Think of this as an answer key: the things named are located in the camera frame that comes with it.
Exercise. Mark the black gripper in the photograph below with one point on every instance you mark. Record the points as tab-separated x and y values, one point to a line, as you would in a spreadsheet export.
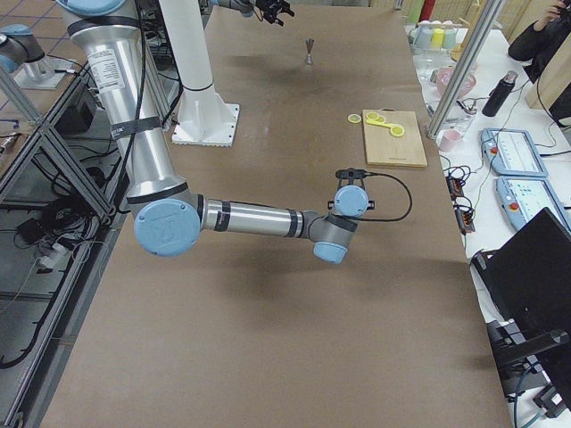
273	10

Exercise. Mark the steel jigger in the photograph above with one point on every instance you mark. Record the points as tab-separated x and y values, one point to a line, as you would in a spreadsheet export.
309	43

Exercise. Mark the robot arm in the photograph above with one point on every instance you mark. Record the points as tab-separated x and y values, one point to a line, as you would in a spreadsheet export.
246	7
168	216

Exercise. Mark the pink plastic cup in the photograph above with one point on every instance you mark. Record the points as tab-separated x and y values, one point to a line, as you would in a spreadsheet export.
450	138

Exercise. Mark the lemon slice off board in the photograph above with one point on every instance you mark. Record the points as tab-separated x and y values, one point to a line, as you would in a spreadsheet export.
354	118

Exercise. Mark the lemon slice on knife blade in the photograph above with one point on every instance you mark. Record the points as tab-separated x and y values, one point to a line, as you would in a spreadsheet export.
397	131

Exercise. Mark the wooden cutting board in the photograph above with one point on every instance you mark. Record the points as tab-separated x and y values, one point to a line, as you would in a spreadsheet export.
383	149

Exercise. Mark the black water bottle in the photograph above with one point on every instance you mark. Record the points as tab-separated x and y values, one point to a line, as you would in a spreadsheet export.
499	94

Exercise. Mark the person in black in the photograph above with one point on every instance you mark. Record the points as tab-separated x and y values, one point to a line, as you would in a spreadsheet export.
538	43

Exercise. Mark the teach pendant far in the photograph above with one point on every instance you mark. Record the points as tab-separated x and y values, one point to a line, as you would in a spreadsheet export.
512	152

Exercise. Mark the teach pendant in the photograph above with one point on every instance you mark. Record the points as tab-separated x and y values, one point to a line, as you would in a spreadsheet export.
512	152
523	197

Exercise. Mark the teach pendant near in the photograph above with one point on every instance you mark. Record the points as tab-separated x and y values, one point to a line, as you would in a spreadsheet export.
523	197

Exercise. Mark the black monitor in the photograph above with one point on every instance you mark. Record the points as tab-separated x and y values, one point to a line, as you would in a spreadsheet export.
528	277

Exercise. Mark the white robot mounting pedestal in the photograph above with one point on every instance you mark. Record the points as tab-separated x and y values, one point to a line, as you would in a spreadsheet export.
203	116

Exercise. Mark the aluminium frame post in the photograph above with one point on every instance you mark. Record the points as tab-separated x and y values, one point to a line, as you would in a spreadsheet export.
473	43

